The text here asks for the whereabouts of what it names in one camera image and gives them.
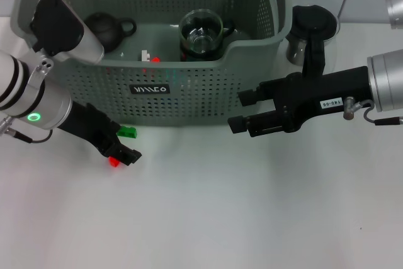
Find green toy brick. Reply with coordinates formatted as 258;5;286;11
118;125;139;139

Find glass teacup black holder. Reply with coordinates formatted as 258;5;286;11
222;20;236;38
179;9;224;55
180;47;223;62

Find grey perforated plastic storage bin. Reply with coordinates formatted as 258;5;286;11
11;0;292;127

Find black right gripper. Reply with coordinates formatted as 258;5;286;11
227;66;373;139

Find right gripper cable silver plugs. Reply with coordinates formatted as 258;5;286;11
342;96;403;127

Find black clay teapot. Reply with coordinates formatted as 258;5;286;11
83;12;137;53

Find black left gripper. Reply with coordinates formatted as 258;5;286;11
55;101;143;167

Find glass coffee pot black handle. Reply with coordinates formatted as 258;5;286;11
285;4;339;78

